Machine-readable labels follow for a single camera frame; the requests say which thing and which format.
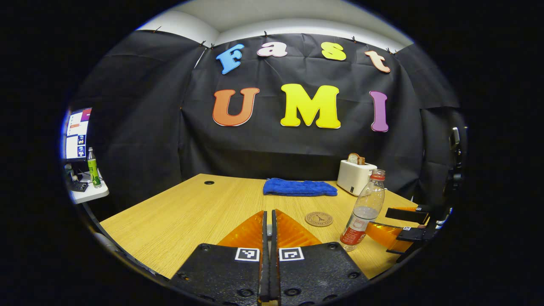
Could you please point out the green drink bottle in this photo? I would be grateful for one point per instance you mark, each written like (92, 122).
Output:
(94, 170)

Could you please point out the blue towel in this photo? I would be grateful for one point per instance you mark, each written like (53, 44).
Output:
(297, 188)

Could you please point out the clear plastic water bottle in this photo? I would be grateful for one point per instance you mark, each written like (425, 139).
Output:
(365, 208)

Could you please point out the round brown coaster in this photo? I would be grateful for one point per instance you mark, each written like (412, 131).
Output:
(318, 219)

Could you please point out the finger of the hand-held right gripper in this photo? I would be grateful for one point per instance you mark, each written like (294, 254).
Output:
(408, 214)
(414, 234)

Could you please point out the white toaster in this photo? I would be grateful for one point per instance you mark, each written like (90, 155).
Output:
(355, 176)

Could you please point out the toast slices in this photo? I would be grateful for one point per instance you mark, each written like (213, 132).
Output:
(355, 159)

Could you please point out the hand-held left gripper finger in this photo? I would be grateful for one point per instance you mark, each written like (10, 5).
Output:
(265, 263)
(275, 263)

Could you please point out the black backdrop cloth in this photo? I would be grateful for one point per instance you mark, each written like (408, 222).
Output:
(297, 153)

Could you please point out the computer monitor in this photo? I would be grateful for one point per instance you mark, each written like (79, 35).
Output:
(77, 134)

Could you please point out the white side table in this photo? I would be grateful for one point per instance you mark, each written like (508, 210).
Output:
(91, 193)

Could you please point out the black keyboard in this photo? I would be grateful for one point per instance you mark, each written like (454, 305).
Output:
(78, 186)

